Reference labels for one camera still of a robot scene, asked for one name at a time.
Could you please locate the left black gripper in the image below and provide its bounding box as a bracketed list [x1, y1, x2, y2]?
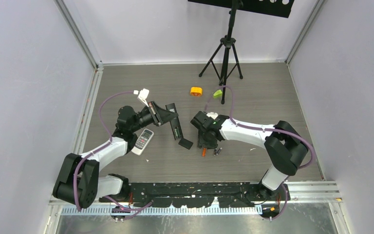
[131, 101, 177, 133]

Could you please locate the black battery cover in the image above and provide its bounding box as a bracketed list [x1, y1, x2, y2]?
[178, 138, 193, 150]

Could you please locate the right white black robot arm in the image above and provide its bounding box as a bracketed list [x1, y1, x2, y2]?
[190, 111, 309, 200]

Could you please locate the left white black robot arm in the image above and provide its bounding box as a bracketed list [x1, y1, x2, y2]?
[52, 101, 179, 209]

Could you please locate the white remote control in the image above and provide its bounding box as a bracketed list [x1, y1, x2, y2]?
[131, 129, 154, 156]

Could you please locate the orange yellow plastic object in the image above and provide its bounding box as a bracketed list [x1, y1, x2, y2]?
[190, 87, 203, 97]

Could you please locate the green block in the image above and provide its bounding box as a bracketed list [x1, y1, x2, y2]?
[212, 89, 223, 99]

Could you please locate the black tripod stand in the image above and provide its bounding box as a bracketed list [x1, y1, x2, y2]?
[198, 0, 243, 104]

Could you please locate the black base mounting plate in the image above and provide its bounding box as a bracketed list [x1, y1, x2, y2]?
[111, 182, 290, 208]

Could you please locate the black perforated panel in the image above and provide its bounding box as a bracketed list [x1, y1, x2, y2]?
[188, 0, 295, 18]

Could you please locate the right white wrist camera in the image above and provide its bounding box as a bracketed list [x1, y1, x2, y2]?
[206, 112, 218, 119]

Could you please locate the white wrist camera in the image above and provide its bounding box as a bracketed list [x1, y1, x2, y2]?
[206, 112, 218, 119]
[133, 88, 150, 106]

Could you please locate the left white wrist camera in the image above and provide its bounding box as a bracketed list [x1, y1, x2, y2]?
[133, 88, 150, 106]

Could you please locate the aluminium frame rail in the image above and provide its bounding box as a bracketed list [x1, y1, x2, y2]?
[50, 181, 343, 216]

